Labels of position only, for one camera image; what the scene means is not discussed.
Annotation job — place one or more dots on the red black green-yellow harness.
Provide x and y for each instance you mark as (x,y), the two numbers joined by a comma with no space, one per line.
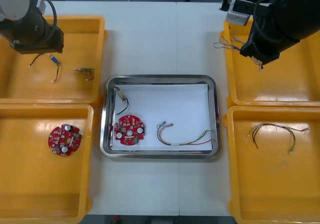
(275,126)

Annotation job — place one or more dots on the blue label metal solenoid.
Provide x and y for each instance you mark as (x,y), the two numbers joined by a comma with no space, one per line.
(53,59)

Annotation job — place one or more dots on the white paper sheet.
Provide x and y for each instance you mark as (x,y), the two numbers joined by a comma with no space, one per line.
(175,109)

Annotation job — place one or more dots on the white label metal solenoid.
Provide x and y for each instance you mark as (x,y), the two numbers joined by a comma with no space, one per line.
(121,94)

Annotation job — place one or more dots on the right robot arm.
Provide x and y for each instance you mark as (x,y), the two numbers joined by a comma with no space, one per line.
(295,14)

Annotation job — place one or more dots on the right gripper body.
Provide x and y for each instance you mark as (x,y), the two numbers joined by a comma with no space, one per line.
(262,53)

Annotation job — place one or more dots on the round red circuit board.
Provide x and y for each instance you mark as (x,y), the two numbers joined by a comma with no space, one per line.
(125,124)
(60,139)

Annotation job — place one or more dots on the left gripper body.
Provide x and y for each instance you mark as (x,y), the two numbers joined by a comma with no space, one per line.
(40,43)

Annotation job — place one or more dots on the steel tray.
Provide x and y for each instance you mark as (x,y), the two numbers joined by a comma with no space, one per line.
(105,134)

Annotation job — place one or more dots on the yellow-orange plastic bin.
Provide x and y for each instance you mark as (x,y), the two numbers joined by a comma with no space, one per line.
(275,84)
(270,184)
(75,90)
(37,184)

